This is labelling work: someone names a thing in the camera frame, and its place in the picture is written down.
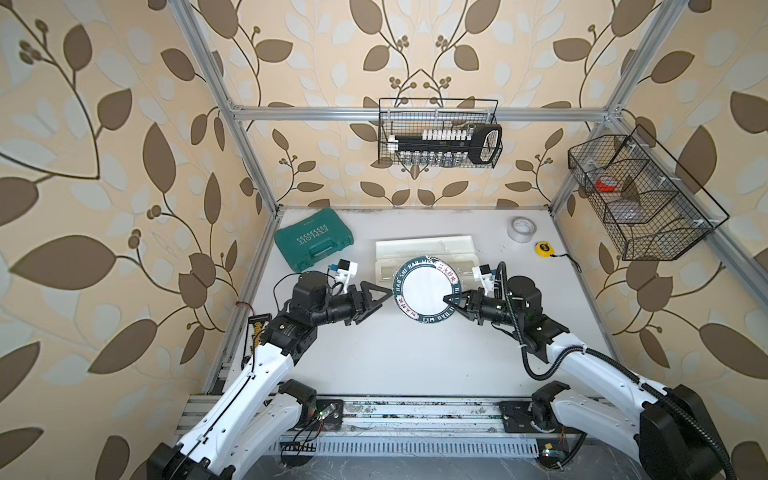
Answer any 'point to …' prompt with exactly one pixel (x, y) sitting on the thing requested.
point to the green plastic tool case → (313, 239)
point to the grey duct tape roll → (521, 229)
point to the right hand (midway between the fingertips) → (443, 300)
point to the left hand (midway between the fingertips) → (382, 296)
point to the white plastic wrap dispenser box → (458, 251)
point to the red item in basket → (606, 183)
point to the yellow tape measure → (544, 249)
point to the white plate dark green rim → (420, 287)
